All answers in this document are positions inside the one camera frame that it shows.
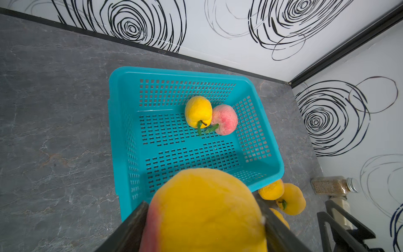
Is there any brown spice jar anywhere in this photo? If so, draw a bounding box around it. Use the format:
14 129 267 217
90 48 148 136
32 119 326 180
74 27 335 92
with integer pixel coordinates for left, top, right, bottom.
311 176 361 196

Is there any yellow peach with red blush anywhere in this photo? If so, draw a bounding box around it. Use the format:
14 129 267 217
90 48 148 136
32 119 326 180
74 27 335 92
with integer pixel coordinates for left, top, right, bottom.
258 179 284 201

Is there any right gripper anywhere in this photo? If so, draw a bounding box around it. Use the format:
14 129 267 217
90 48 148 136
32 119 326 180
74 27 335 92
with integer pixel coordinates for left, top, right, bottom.
317 199 385 252

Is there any pink peach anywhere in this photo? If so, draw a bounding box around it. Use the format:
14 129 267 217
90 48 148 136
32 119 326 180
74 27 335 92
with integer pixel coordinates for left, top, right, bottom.
204 104 238 135

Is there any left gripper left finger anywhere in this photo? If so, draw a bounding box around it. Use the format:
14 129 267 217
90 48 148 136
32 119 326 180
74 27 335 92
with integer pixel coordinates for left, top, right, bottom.
95 201 149 252

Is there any teal plastic basket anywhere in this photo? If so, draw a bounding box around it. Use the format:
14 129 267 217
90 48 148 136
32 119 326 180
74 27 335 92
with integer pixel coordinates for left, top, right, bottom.
108 67 284 219

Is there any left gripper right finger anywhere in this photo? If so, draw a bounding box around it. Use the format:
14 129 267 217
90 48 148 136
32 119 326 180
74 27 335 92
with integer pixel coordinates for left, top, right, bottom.
257 201 310 252

